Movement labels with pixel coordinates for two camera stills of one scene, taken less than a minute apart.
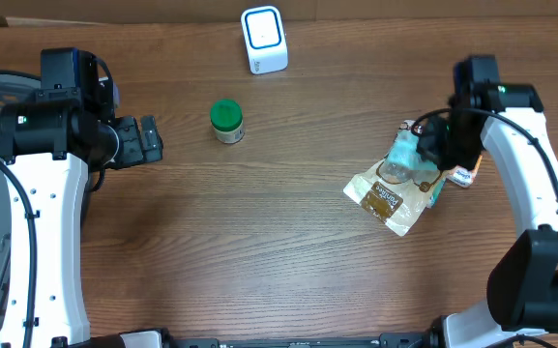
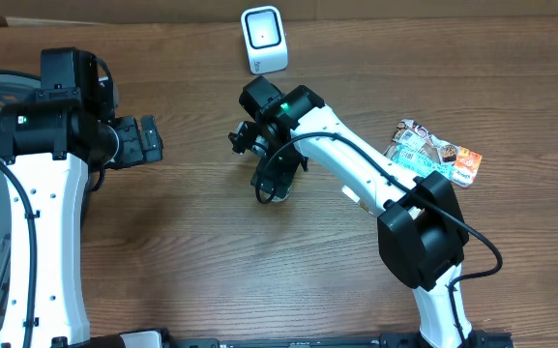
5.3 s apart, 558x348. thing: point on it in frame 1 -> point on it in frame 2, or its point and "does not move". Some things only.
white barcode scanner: (265, 40) does not move
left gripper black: (133, 142) does not move
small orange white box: (462, 177) does not move
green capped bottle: (226, 117) -> (281, 199)
